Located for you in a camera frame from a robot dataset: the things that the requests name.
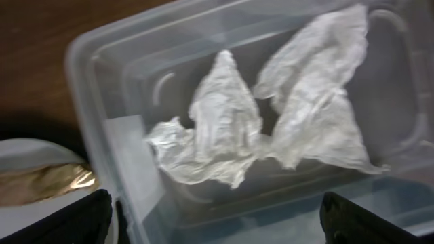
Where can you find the gold coffee sachet wrapper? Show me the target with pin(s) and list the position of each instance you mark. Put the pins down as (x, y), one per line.
(26, 186)

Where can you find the white tissue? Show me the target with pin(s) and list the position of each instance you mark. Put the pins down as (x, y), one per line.
(298, 109)

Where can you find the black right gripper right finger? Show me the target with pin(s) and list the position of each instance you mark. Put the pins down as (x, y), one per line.
(344, 222)

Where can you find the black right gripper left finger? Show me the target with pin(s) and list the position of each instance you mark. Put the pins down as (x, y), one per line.
(85, 221)

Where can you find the clear plastic bin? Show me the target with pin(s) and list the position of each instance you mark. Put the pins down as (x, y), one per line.
(131, 74)

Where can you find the white round plate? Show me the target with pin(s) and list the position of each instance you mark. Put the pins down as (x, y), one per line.
(34, 189)

